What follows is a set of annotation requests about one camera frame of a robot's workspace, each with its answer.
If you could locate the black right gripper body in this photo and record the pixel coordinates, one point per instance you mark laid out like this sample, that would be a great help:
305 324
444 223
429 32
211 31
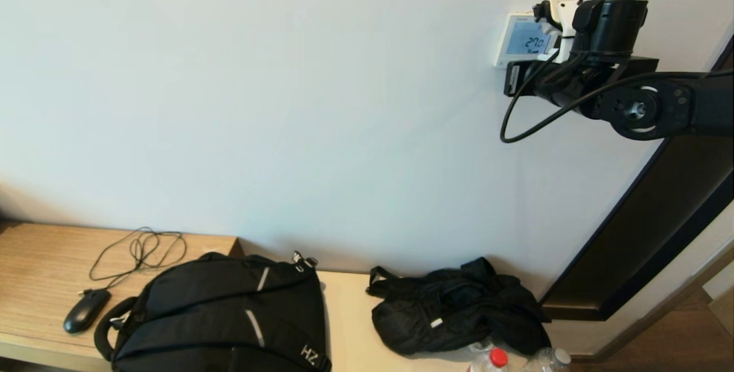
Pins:
610 25

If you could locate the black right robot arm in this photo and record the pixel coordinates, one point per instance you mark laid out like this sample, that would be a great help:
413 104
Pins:
705 108

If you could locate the clear bottle with red cap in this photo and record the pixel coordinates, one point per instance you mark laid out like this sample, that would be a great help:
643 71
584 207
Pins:
496 359

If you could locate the dark brown door frame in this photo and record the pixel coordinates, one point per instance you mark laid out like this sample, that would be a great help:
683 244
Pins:
659 234

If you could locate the black computer mouse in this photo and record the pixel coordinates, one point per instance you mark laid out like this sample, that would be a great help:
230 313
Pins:
86 310

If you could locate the clear bottle with grey cap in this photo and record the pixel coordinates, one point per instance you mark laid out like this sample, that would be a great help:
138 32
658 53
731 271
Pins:
547 360

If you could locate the black backpack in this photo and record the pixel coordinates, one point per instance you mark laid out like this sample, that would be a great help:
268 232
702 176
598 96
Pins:
218 314

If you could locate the white wall thermostat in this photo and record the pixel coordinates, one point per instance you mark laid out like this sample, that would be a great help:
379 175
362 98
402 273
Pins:
510 39

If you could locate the crumpled black fabric bag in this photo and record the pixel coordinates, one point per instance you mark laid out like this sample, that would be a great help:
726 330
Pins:
459 314

